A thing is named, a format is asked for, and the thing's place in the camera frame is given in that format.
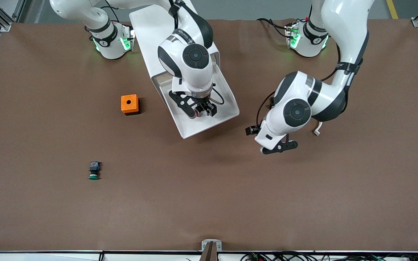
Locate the red mushroom push button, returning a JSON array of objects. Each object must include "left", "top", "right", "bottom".
[{"left": 193, "top": 103, "right": 213, "bottom": 119}]

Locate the white drawer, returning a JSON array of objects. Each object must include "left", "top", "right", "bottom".
[{"left": 152, "top": 54, "right": 241, "bottom": 140}]

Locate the orange button box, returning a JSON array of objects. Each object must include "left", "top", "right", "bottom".
[{"left": 121, "top": 94, "right": 140, "bottom": 116}]

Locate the white drawer cabinet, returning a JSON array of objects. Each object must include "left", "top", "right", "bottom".
[{"left": 128, "top": 0, "right": 220, "bottom": 87}]

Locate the green mushroom push button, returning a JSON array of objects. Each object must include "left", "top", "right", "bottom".
[{"left": 88, "top": 161, "right": 102, "bottom": 181}]

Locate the black camera cable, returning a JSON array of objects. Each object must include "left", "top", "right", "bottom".
[
  {"left": 255, "top": 42, "right": 362, "bottom": 126},
  {"left": 209, "top": 83, "right": 226, "bottom": 106}
]

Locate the black base cable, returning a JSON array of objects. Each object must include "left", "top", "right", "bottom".
[
  {"left": 256, "top": 17, "right": 290, "bottom": 39},
  {"left": 102, "top": 4, "right": 134, "bottom": 29}
]

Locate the black cable bundle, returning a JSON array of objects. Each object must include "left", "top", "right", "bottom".
[{"left": 240, "top": 251, "right": 418, "bottom": 261}]

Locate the grey metal bracket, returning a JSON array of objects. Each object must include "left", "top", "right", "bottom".
[{"left": 201, "top": 239, "right": 222, "bottom": 252}]

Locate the white table edge rail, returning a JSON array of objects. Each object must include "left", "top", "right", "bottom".
[{"left": 0, "top": 250, "right": 418, "bottom": 261}]

